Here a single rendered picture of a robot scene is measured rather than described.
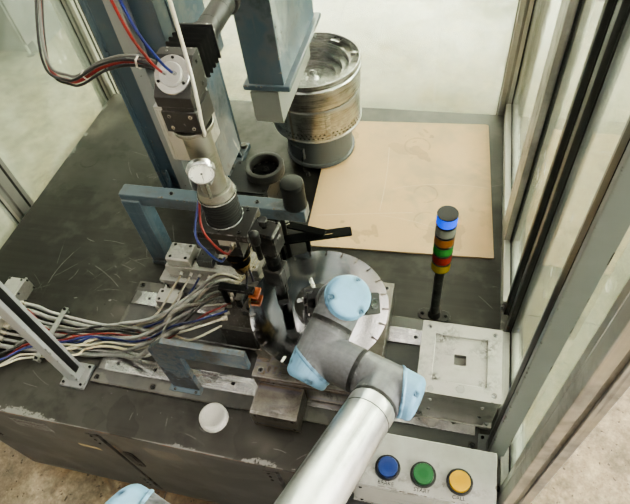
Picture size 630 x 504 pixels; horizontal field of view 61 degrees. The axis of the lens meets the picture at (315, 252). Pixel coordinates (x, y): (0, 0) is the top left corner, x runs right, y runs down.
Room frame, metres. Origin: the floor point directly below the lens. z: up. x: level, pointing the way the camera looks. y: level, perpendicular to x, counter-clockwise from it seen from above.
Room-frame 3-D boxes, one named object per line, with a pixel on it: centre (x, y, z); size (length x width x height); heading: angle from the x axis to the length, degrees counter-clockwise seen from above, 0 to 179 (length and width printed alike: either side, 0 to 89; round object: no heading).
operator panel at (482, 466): (0.31, -0.15, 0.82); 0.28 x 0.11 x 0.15; 70
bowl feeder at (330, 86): (1.48, -0.08, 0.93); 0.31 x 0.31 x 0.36
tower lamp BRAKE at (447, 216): (0.73, -0.29, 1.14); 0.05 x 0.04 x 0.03; 160
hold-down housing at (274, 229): (0.69, 0.09, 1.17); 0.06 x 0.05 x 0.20; 61
